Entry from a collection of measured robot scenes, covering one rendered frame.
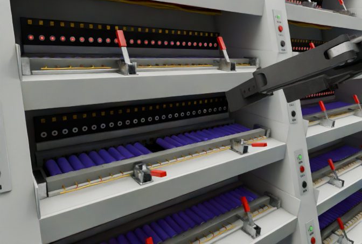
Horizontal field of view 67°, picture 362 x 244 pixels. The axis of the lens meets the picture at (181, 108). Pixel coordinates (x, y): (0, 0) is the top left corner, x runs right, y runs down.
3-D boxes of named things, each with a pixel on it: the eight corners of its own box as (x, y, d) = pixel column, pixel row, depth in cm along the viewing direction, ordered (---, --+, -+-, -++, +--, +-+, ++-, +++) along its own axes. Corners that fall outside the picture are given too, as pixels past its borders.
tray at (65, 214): (284, 158, 75) (289, 125, 73) (40, 246, 40) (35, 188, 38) (230, 135, 91) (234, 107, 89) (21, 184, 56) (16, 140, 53)
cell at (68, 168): (66, 164, 55) (76, 179, 50) (56, 166, 54) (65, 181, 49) (66, 156, 54) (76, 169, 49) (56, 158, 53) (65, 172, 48)
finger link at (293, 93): (319, 69, 41) (321, 69, 42) (281, 86, 47) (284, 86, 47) (326, 88, 41) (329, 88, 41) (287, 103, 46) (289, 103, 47)
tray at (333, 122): (381, 123, 116) (389, 91, 113) (303, 152, 81) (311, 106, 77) (332, 111, 132) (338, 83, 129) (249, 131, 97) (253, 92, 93)
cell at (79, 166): (77, 162, 56) (87, 175, 51) (68, 164, 55) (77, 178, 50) (76, 154, 56) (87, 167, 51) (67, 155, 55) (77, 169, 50)
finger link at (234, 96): (273, 95, 33) (270, 95, 33) (234, 111, 39) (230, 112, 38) (266, 71, 34) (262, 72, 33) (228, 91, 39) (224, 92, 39)
